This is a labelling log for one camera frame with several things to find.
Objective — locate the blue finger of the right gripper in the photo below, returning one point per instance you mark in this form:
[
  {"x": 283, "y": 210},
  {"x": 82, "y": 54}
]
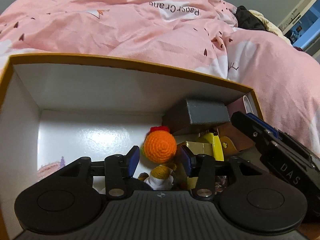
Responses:
[
  {"x": 263, "y": 124},
  {"x": 251, "y": 129}
]

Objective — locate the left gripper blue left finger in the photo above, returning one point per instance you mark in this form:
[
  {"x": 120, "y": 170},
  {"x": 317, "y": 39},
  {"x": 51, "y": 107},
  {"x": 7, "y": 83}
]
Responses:
[{"x": 132, "y": 160}]

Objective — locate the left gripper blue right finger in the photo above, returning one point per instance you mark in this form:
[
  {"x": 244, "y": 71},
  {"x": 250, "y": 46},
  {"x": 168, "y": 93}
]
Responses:
[{"x": 188, "y": 160}]

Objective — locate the pink case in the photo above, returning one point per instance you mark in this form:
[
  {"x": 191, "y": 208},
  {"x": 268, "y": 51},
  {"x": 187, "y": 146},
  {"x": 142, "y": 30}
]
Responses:
[{"x": 244, "y": 104}]

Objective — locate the orange red crochet chicken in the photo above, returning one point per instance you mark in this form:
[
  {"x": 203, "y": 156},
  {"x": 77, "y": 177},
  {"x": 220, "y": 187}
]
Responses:
[{"x": 159, "y": 145}]

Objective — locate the bear plush with blue tag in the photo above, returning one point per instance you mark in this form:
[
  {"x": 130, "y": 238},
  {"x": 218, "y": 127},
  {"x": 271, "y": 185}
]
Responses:
[{"x": 160, "y": 178}]

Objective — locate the dark grey box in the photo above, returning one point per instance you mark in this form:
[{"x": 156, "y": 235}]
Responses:
[{"x": 191, "y": 116}]

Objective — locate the white pink crochet bunny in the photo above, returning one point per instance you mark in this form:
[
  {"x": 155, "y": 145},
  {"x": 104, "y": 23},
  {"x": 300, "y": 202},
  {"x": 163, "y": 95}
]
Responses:
[{"x": 50, "y": 168}]

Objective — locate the orange cardboard storage box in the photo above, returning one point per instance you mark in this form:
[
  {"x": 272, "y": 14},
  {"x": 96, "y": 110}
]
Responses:
[{"x": 92, "y": 110}]

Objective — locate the dark clothes pile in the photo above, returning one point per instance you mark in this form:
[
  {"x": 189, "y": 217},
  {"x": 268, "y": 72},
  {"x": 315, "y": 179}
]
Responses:
[{"x": 246, "y": 20}]

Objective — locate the pink printed duvet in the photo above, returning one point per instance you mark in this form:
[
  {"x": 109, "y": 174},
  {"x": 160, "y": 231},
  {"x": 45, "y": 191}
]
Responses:
[{"x": 200, "y": 35}]

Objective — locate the white door frame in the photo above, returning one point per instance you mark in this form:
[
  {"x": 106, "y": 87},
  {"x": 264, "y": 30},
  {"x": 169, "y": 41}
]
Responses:
[{"x": 295, "y": 15}]

